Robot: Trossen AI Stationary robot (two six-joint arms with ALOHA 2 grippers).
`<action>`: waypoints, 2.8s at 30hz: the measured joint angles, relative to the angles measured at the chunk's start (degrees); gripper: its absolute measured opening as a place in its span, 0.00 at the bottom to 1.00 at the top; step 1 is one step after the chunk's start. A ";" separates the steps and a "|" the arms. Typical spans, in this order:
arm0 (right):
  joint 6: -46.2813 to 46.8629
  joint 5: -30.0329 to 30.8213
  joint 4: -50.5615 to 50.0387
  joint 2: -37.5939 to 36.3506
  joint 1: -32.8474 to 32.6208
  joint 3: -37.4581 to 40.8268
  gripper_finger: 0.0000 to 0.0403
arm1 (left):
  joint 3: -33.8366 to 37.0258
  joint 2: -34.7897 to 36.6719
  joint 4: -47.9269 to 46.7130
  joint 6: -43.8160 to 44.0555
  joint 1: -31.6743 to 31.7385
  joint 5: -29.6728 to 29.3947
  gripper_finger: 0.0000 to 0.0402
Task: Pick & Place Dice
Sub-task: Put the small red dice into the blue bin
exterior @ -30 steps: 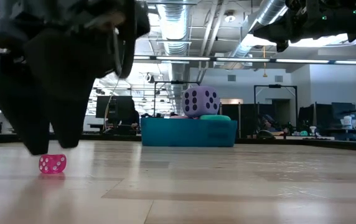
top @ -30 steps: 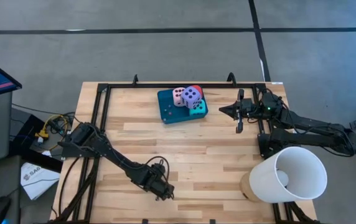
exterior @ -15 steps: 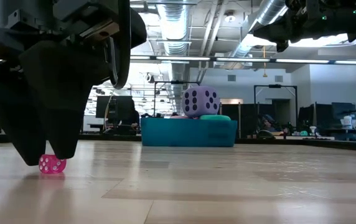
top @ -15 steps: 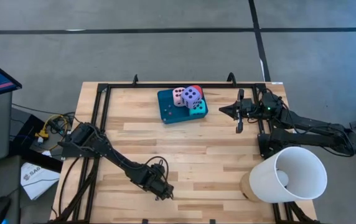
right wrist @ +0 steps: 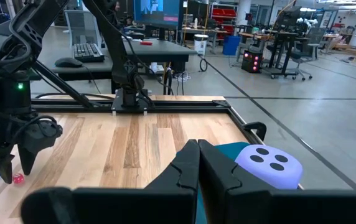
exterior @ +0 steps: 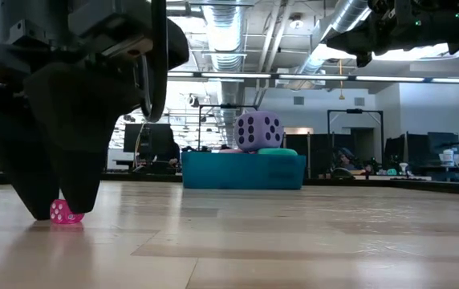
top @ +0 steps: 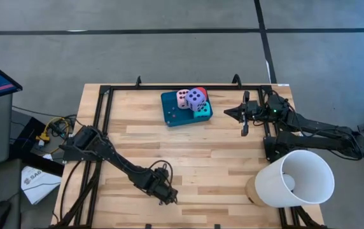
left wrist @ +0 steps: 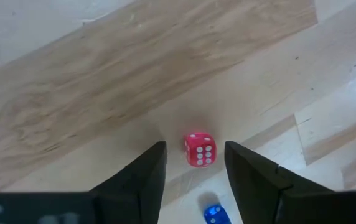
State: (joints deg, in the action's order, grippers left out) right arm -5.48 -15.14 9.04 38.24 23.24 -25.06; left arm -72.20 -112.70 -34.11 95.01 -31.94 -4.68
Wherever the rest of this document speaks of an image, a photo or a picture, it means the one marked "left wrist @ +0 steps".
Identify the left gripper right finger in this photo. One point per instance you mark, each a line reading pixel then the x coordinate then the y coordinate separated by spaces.
pixel 274 202

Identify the small orange die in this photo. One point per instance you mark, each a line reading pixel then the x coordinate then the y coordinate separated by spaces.
pixel 200 150

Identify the small purple die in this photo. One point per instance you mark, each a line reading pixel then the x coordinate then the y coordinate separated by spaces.
pixel 217 215

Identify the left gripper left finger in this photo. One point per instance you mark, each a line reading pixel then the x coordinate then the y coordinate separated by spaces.
pixel 128 199

